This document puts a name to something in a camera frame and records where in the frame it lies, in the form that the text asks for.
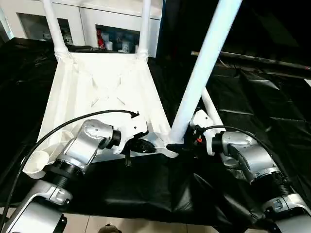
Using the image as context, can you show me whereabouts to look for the white plastic table leg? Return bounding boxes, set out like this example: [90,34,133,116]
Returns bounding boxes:
[42,0,71,59]
[136,0,152,60]
[200,87,224,127]
[170,0,243,146]

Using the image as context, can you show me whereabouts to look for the white plastic table top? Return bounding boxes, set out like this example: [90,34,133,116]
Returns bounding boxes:
[23,52,182,180]

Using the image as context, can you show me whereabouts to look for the black plastic mat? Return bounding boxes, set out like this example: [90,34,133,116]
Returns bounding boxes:
[0,37,311,229]

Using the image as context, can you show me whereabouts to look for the brown round floor object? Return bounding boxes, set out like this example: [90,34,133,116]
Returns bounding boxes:
[98,224,124,233]

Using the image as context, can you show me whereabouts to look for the dark metal rod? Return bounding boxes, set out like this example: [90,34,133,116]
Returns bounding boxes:
[191,50,311,70]

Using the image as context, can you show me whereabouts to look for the black box gold label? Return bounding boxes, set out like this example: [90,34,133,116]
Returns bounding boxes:
[156,0,202,59]

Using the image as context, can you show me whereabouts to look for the white glass-door cabinet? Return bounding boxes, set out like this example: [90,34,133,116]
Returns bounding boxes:
[0,0,163,58]

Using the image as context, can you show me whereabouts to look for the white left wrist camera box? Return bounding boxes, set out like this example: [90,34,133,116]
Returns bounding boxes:
[114,112,149,155]

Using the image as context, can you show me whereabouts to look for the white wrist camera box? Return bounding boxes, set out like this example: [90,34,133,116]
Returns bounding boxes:
[114,112,149,155]
[189,109,223,156]

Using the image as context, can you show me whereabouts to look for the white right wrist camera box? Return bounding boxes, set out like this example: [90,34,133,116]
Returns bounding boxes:
[189,109,223,156]

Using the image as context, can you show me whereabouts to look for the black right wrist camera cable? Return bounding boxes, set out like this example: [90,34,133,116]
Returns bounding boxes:
[205,125,292,185]

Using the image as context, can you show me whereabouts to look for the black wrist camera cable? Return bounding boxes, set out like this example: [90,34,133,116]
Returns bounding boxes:
[205,125,292,185]
[0,110,139,219]

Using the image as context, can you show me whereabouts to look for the black left wrist camera cable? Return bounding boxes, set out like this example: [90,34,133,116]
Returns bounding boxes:
[0,110,139,219]

